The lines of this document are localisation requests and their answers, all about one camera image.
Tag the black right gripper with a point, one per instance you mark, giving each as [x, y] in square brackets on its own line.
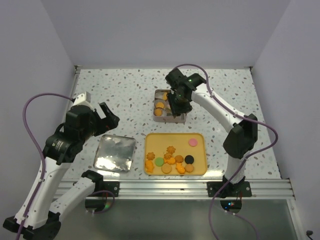
[176, 109]

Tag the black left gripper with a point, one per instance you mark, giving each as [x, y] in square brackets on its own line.
[110, 122]

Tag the round biscuit cookie top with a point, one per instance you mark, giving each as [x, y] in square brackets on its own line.
[160, 105]

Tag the round biscuit cookie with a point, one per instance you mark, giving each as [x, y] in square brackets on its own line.
[160, 105]
[158, 112]

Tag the swirl butter cookie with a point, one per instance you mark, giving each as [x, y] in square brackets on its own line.
[150, 156]
[171, 150]

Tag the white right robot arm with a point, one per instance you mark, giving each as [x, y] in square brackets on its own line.
[242, 129]

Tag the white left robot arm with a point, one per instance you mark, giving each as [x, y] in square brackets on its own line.
[40, 216]

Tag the silver cookie tin box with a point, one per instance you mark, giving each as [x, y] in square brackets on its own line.
[168, 115]

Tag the silver tin lid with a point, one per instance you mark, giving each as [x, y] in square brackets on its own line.
[115, 153]

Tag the pink sandwich cookie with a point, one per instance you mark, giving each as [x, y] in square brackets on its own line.
[193, 142]

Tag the yellow plastic tray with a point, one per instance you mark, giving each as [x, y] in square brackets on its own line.
[158, 143]

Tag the orange fish cookie left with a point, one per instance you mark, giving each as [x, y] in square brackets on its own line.
[149, 166]

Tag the orange fish cookie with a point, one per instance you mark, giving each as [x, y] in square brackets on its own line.
[149, 166]
[171, 161]
[180, 168]

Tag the chocolate chip cookie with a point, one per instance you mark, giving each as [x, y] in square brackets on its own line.
[179, 158]

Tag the black sandwich cookie right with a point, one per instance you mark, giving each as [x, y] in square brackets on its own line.
[189, 159]

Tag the orange fish cookie middle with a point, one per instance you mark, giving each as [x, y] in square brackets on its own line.
[171, 161]

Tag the green sandwich cookie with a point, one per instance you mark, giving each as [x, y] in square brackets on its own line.
[159, 161]

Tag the brown round cookie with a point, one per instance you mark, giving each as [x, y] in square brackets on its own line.
[189, 168]

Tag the orange fish cookie right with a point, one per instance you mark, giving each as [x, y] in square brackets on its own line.
[180, 168]

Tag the round beige dotted cookie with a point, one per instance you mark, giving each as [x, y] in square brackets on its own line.
[166, 168]

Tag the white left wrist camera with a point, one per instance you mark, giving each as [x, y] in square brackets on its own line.
[83, 99]

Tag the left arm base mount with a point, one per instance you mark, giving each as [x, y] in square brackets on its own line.
[111, 186]

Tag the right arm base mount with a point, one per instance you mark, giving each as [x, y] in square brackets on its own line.
[230, 191]

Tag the aluminium frame rail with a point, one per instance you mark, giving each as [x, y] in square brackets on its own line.
[196, 189]

